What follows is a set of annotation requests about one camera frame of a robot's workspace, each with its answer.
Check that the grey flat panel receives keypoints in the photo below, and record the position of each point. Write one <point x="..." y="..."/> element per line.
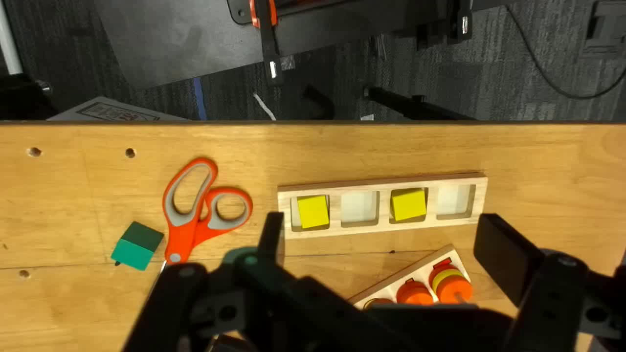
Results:
<point x="110" y="113"/>

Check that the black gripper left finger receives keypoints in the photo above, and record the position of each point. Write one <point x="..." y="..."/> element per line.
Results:
<point x="270" y="236"/>

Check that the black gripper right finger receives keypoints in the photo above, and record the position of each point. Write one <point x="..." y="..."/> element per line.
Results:
<point x="509" y="256"/>

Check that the green wooden block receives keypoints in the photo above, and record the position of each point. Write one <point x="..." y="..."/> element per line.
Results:
<point x="137" y="248"/>

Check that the yellow square block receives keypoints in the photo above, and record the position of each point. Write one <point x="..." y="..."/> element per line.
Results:
<point x="313" y="213"/>
<point x="409" y="207"/>

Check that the black tripod leg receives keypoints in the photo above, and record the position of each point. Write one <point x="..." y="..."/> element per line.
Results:
<point x="417" y="107"/>

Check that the wooden compartment box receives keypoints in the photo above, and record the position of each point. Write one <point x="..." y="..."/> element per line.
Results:
<point x="364" y="230"/>

